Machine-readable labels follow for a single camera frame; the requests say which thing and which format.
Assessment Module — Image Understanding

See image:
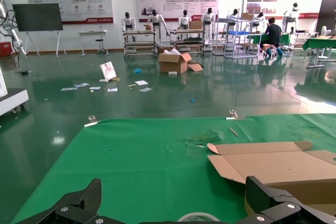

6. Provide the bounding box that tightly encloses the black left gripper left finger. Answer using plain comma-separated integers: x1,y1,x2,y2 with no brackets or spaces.
15,178,116,224

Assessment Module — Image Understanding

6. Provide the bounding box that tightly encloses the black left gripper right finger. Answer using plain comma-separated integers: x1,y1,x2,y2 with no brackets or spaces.
237,175,336,224

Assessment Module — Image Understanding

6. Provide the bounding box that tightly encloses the empty open cardboard box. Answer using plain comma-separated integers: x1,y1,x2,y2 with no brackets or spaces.
206,140,336,217

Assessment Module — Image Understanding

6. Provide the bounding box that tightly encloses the red box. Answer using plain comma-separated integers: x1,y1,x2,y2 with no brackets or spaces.
0,41,13,57

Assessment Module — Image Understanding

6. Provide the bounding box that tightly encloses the green table cloth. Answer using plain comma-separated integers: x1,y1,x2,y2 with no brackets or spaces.
10,113,336,224

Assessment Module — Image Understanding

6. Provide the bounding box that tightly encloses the translucent white tape roll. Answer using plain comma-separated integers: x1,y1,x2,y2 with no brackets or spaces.
177,212,221,224

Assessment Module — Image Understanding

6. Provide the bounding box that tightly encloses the metal cloth clip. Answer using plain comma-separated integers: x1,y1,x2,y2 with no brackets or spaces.
83,115,102,127
225,110,247,121

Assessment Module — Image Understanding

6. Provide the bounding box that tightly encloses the clear plastic wrapper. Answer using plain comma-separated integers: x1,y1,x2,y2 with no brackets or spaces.
183,131,224,148

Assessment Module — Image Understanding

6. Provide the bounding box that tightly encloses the white machine base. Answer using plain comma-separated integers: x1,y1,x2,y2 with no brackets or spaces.
0,63,29,117

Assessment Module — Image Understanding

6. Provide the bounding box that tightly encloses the white red paper bag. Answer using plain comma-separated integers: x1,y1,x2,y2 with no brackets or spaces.
99,61,118,83

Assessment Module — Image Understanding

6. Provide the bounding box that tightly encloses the black round stool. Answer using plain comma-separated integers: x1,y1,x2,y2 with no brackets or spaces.
95,39,108,56

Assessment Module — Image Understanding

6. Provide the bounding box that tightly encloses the large open floor carton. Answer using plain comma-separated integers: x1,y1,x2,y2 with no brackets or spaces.
157,48,204,74

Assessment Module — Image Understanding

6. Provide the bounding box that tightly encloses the metal rack cart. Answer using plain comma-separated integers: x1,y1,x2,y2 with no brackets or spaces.
169,28,205,54
122,29,157,59

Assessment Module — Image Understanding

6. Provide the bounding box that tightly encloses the table with green cloth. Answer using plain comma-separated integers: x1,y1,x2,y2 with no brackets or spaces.
301,37,336,69

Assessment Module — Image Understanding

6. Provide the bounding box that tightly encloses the small white table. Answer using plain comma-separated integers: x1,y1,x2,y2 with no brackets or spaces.
77,30,110,57

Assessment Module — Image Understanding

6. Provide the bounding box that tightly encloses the seated person in black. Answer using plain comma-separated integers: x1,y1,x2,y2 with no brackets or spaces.
259,17,284,57

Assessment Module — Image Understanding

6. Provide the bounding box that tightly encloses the tall metal shelf rack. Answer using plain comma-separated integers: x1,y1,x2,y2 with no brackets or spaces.
212,15,259,59

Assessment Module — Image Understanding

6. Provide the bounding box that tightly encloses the white black humanoid robot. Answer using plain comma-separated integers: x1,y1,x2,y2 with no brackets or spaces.
253,11,266,35
282,2,301,33
227,8,242,33
146,9,170,48
201,7,217,45
121,12,137,42
177,9,192,30

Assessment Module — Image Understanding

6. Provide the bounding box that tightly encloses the black screen on stand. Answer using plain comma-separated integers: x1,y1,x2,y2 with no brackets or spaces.
12,3,68,58

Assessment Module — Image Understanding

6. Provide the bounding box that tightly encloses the black upright panel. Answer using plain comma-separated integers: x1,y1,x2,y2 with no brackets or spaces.
314,0,336,36

